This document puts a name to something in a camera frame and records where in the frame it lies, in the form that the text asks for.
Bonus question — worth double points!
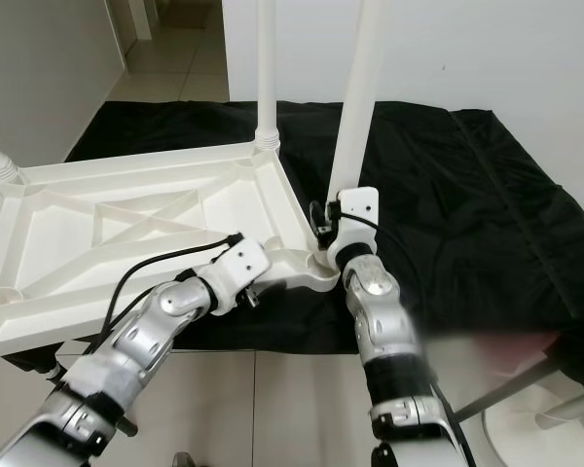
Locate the pink cushion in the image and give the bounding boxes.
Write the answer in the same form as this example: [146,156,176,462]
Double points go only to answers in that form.
[477,331,566,376]

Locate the white round plastic base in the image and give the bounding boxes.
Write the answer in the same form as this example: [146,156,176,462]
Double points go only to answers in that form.
[482,375,584,467]

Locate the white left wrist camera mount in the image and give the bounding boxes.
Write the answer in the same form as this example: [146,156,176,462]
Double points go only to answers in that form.
[197,238,272,298]

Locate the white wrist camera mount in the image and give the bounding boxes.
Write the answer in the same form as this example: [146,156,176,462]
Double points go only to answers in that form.
[326,187,381,264]
[197,238,272,298]

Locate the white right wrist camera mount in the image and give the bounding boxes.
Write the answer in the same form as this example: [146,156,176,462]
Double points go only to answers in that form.
[326,187,381,264]

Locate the white door frame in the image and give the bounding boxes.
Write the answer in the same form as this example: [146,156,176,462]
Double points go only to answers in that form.
[112,0,152,42]

